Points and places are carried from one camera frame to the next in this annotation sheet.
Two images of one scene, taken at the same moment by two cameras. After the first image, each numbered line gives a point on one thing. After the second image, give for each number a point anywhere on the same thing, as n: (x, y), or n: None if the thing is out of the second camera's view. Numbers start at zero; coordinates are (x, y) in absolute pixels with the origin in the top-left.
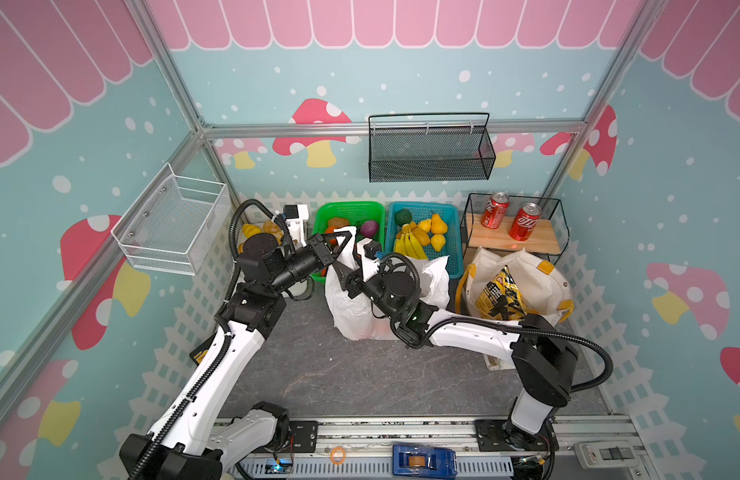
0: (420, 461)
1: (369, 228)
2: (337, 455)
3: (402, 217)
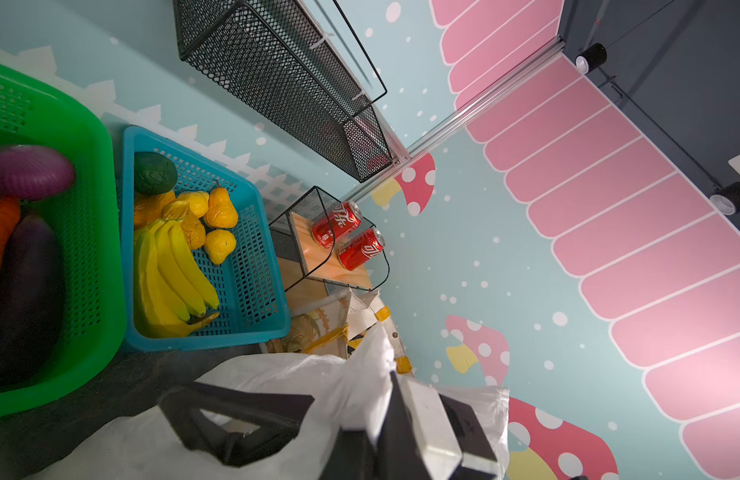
0: None
1: (28, 172)
2: None
3: (154, 175)
